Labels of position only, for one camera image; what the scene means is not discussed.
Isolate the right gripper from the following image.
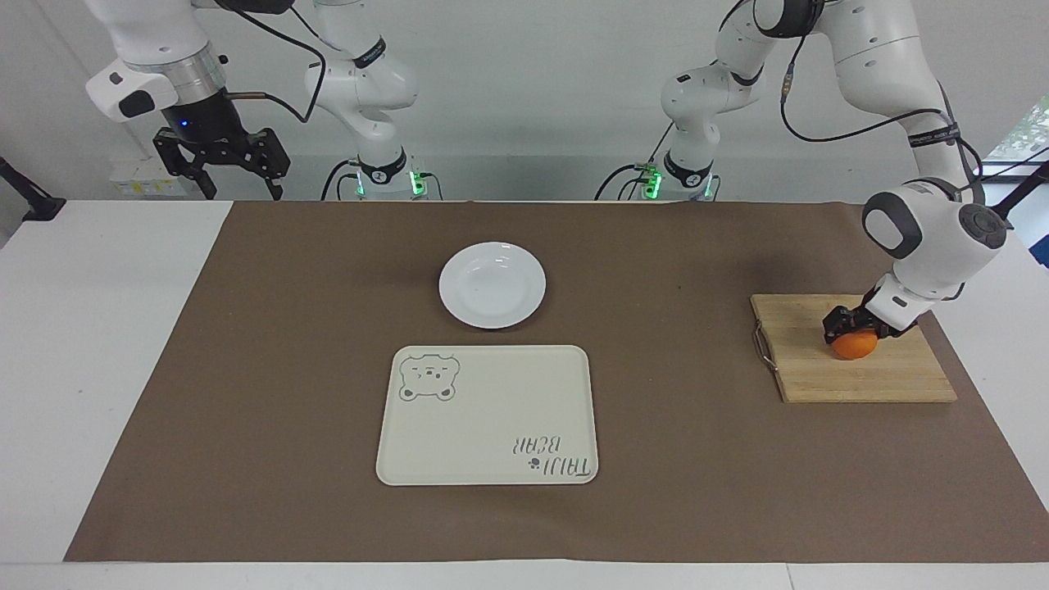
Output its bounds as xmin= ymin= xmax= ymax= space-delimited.
xmin=153 ymin=88 xmax=293 ymax=202

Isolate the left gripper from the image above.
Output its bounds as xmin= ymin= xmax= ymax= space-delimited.
xmin=823 ymin=304 xmax=918 ymax=346

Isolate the orange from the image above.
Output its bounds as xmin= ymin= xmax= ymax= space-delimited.
xmin=831 ymin=328 xmax=879 ymax=361

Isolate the white round plate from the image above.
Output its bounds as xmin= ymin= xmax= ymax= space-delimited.
xmin=438 ymin=241 xmax=547 ymax=330

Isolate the wooden cutting board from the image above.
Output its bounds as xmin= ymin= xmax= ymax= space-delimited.
xmin=750 ymin=293 xmax=959 ymax=404

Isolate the white box with yellow labels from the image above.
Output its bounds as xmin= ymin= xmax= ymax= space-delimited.
xmin=109 ymin=158 xmax=178 ymax=198

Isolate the black stand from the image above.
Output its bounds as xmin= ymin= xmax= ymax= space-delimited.
xmin=980 ymin=161 xmax=1049 ymax=224
xmin=0 ymin=155 xmax=67 ymax=223

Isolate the cream tray with bear print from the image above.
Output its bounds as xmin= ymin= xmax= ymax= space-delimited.
xmin=375 ymin=344 xmax=600 ymax=487

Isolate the black cable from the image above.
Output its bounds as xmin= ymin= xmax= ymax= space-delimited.
xmin=593 ymin=162 xmax=656 ymax=202
xmin=778 ymin=37 xmax=984 ymax=206
xmin=320 ymin=159 xmax=362 ymax=202
xmin=215 ymin=0 xmax=329 ymax=125

